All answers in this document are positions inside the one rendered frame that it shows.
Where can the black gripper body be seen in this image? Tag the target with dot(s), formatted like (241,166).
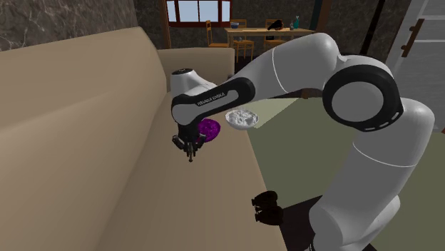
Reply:
(187,131)

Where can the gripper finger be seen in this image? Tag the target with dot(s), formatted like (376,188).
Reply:
(199,142)
(179,141)

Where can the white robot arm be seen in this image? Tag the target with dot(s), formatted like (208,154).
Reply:
(375,167)

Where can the purple ball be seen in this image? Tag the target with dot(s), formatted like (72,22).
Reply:
(210,129)

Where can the white bowl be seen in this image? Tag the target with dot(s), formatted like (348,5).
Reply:
(241,119)

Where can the wooden chair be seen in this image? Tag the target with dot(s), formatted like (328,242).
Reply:
(242,44)
(273,42)
(216,44)

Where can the black binoculars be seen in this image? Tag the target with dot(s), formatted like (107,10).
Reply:
(267,208)

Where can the beige sofa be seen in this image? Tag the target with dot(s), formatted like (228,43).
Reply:
(69,139)

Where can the red framed window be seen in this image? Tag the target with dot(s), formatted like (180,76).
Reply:
(198,12)

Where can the wooden dining table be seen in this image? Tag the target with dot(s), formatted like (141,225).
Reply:
(264,32)

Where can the dark robot stand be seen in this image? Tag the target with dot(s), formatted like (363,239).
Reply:
(299,222)

